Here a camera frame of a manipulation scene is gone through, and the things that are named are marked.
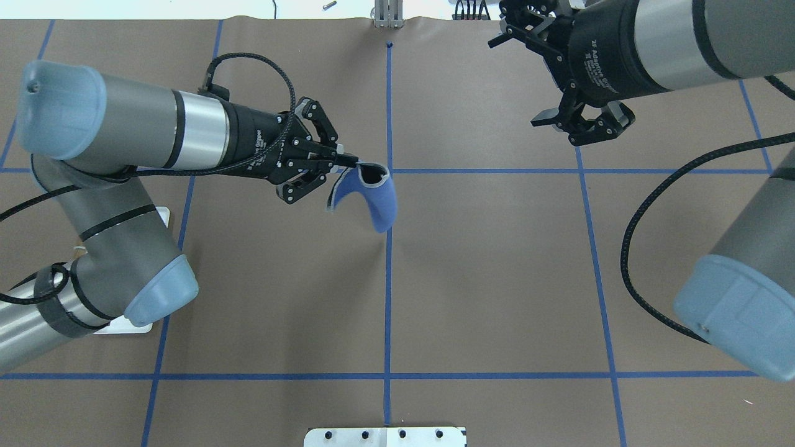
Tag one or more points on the white rack base tray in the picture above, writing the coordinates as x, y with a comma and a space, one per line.
122, 325

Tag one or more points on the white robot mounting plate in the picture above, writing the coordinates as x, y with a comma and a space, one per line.
386, 436

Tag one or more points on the blue towel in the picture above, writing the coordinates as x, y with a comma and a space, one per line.
374, 182

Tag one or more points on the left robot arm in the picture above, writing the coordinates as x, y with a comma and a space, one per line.
92, 138

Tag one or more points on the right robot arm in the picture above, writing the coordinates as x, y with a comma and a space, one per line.
685, 154

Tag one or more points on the blue tape strip crosswise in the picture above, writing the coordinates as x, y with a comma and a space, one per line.
380, 376

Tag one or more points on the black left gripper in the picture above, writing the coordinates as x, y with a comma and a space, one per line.
250, 139

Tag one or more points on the aluminium frame post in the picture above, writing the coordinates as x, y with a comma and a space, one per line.
388, 14

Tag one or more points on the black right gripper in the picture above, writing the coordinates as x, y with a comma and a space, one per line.
601, 57

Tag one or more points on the blue tape strip lengthwise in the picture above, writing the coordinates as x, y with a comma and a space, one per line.
387, 416

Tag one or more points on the black power strip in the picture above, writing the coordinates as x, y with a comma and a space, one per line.
475, 10

